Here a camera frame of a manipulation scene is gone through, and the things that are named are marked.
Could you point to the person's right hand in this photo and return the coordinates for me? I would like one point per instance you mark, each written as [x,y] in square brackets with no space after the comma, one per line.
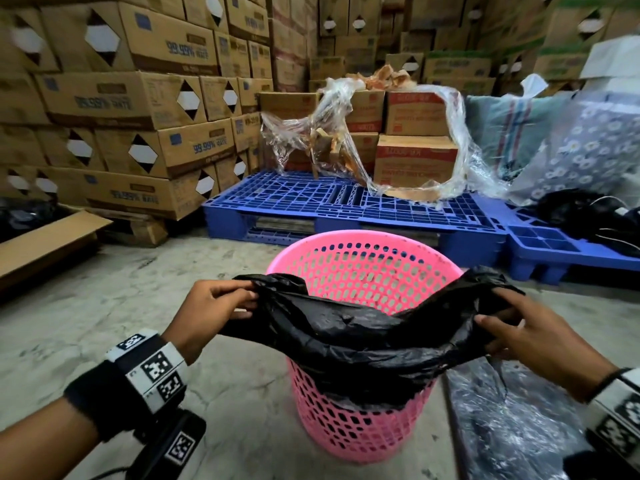
[545,339]

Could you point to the person's left hand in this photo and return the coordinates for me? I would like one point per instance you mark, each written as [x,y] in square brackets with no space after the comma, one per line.
[197,314]

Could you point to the person's right thumb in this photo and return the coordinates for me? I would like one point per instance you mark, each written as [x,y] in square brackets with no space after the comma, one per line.
[495,325]

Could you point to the person's left thumb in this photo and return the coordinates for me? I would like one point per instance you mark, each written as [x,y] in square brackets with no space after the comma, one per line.
[242,302]

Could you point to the black plastic trash bag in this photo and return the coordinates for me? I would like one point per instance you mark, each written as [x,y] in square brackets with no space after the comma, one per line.
[360,339]

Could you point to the person's left forearm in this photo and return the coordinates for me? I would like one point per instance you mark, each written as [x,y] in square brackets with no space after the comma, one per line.
[42,447]

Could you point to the shiny plastic sheet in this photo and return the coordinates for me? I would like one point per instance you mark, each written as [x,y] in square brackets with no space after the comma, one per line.
[505,419]

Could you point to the small blue plastic pallet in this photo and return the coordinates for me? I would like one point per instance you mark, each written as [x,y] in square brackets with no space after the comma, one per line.
[545,242]

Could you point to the large blue plastic pallet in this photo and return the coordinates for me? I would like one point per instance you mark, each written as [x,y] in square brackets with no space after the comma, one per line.
[300,199]

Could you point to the pink perforated plastic basket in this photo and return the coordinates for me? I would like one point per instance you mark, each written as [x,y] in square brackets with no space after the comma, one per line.
[367,269]

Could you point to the wooden pallet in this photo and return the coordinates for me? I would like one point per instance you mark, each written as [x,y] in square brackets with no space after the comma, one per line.
[135,228]

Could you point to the black wristband with marker tags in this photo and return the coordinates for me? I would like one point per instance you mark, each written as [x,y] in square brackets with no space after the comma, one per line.
[135,379]

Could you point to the white wristband with marker tags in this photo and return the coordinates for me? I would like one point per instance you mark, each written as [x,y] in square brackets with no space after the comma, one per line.
[617,417]

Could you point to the striped woven sack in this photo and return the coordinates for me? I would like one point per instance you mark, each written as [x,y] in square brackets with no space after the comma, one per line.
[505,129]

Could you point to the floral print cloth bag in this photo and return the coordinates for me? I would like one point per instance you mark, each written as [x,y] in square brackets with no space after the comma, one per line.
[585,149]

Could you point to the clear plastic wrap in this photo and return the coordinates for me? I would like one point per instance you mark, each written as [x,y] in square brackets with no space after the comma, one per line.
[330,124]

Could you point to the flat cardboard sheet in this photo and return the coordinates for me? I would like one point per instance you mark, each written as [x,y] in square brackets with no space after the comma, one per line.
[40,244]

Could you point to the stack of brown cardboard boxes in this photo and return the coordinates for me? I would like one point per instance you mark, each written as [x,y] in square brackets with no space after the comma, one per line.
[140,99]

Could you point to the dark plastic bags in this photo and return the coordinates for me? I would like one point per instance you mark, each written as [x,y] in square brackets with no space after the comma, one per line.
[25,217]

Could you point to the white box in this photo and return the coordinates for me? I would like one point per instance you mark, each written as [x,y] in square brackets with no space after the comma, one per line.
[612,59]

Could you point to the stack of green banded cartons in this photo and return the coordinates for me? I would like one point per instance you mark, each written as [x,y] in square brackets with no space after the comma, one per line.
[550,34]

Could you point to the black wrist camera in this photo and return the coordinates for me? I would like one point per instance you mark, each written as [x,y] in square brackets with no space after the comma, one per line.
[170,444]

